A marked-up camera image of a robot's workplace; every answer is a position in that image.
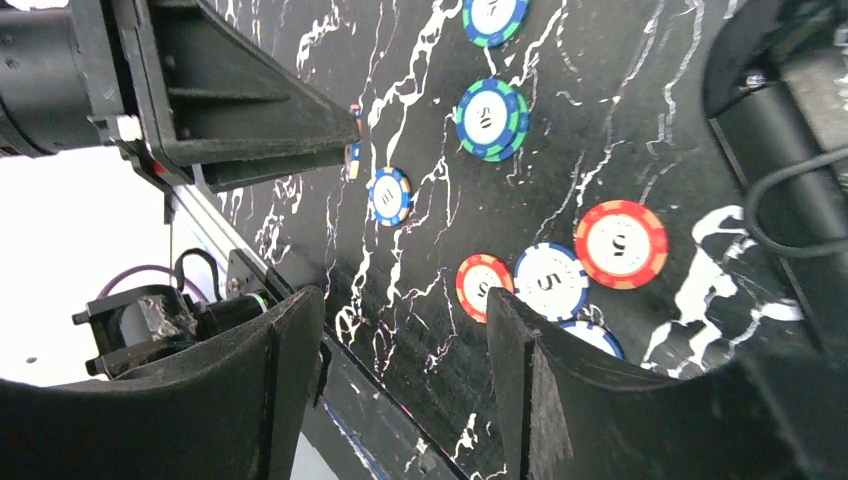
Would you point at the red five chip left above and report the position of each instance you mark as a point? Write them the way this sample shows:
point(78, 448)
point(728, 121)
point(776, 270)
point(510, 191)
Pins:
point(476, 275)

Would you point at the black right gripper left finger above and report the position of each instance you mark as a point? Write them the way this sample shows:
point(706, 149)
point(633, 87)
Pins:
point(230, 407)

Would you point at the red five chip right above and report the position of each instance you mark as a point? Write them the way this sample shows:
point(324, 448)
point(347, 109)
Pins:
point(622, 244)

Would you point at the black poker chip case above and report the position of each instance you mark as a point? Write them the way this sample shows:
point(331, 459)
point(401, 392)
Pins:
point(792, 181)

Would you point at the white blue chip upper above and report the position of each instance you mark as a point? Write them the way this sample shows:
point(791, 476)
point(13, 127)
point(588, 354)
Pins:
point(552, 281)

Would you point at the white blue chip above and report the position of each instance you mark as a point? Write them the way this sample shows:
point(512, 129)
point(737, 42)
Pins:
point(594, 335)
point(552, 281)

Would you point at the green blue chip stacked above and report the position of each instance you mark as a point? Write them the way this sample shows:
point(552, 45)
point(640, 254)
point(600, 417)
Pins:
point(492, 120)

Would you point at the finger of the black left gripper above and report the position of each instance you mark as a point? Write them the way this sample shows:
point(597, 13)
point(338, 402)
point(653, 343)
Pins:
point(231, 175)

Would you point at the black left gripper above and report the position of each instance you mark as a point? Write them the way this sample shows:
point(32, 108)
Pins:
point(169, 80)

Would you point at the red five chip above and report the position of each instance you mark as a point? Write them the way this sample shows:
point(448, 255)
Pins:
point(476, 275)
point(622, 244)

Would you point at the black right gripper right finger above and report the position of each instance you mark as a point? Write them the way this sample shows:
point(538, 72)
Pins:
point(568, 410)

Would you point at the blue orange ten chip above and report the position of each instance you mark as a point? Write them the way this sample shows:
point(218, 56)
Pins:
point(390, 195)

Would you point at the white blue chip lower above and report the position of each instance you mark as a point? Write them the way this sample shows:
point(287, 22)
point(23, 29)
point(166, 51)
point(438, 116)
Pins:
point(594, 335)

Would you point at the green blue chip far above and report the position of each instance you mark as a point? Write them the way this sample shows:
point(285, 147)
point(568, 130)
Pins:
point(490, 23)

